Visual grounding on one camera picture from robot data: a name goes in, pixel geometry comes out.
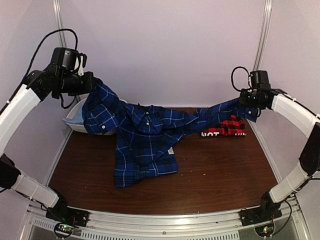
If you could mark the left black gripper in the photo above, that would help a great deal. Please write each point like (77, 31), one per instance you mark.
(88, 86)

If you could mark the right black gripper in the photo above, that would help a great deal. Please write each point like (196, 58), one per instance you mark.
(243, 100)

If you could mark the blue plaid long sleeve shirt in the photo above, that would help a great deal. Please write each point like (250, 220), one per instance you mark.
(145, 134)

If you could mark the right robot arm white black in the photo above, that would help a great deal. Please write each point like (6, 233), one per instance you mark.
(308, 124)

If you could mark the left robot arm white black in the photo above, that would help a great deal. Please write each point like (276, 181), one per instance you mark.
(34, 89)

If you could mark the white plastic bin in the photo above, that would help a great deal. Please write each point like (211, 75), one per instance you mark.
(73, 111)

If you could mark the light blue folded shirt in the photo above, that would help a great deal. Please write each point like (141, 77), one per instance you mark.
(76, 120)

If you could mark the red black plaid folded shirt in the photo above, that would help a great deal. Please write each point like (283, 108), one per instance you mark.
(232, 127)

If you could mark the right circuit board with leds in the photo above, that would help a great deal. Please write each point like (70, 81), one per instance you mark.
(265, 231)

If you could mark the circuit board with leds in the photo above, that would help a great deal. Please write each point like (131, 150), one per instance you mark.
(265, 231)
(62, 230)

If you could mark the left circuit board with leds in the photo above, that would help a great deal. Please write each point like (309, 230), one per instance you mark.
(62, 230)

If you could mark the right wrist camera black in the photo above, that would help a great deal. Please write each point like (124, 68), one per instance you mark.
(259, 79)

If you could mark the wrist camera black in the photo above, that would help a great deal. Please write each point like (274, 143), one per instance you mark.
(67, 61)
(259, 79)

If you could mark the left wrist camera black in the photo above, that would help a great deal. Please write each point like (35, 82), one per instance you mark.
(67, 61)

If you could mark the left aluminium frame post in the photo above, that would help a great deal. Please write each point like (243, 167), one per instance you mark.
(61, 25)

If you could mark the aluminium frame post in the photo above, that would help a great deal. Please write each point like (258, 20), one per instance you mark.
(264, 31)
(61, 25)

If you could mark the right aluminium frame post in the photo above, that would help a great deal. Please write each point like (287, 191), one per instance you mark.
(264, 31)

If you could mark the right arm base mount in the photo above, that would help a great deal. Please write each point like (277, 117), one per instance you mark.
(257, 215)

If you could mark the aluminium front rail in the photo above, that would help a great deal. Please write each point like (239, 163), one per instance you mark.
(221, 225)

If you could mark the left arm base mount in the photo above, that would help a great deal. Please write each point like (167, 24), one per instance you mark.
(70, 216)

